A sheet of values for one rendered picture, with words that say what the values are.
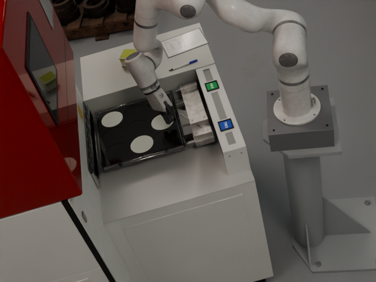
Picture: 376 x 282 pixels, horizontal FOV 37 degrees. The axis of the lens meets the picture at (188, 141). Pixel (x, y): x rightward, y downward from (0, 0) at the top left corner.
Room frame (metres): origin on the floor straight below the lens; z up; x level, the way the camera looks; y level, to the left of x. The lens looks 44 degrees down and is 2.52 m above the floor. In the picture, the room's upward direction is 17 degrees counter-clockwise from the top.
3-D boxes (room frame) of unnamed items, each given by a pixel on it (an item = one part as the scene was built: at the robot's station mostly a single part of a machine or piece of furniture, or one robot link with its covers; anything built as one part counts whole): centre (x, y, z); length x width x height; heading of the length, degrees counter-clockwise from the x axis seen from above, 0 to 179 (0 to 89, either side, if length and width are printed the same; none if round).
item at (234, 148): (1.75, -0.17, 0.89); 0.55 x 0.09 x 0.14; 179
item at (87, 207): (1.63, 0.42, 1.02); 0.81 x 0.03 x 0.40; 179
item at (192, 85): (2.00, -0.08, 0.89); 0.08 x 0.03 x 0.03; 89
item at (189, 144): (1.70, 0.14, 0.84); 0.50 x 0.02 x 0.03; 89
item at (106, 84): (2.20, 0.09, 0.89); 0.62 x 0.35 x 0.14; 89
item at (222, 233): (1.89, 0.09, 0.41); 0.96 x 0.64 x 0.82; 179
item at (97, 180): (1.81, 0.40, 0.89); 0.44 x 0.02 x 0.10; 179
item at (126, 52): (2.19, 0.15, 1.00); 0.07 x 0.07 x 0.07; 63
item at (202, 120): (1.75, -0.07, 0.89); 0.08 x 0.03 x 0.03; 89
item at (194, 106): (1.83, -0.07, 0.87); 0.36 x 0.08 x 0.03; 179
